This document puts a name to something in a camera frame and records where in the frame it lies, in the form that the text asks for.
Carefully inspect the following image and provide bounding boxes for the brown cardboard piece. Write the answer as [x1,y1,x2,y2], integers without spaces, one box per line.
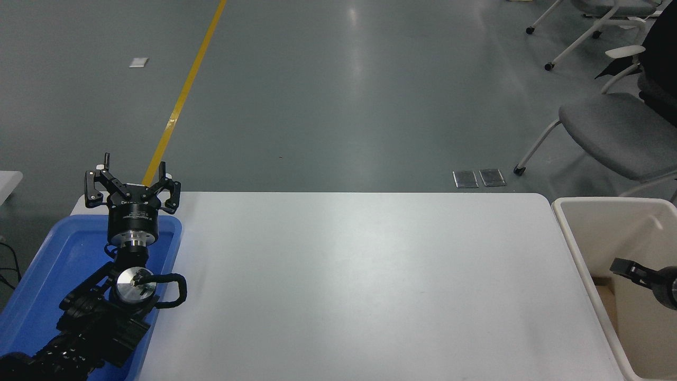
[592,276,618,335]

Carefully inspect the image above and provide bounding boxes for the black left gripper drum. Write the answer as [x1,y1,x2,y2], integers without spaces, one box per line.
[108,184,161,246]

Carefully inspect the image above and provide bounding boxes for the small white side table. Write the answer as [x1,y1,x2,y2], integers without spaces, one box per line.
[0,171,23,206]

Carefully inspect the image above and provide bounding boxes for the large pale plastic bin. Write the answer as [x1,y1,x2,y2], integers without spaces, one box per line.
[551,197,677,380]

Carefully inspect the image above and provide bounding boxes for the black jacket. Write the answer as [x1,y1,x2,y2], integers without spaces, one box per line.
[595,3,677,98]

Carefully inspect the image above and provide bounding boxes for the grey seat white frame chair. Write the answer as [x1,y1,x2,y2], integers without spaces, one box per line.
[513,45,677,204]

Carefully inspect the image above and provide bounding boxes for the blue plastic tray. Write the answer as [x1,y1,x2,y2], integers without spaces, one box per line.
[0,214,183,381]

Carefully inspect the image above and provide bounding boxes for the white frame wheeled chair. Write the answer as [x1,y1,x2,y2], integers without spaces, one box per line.
[525,0,668,71]

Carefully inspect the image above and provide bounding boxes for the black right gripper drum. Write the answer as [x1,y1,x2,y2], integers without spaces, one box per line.
[656,266,677,311]

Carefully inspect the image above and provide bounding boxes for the thin black cable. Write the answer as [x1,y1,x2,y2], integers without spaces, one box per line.
[0,237,22,291]

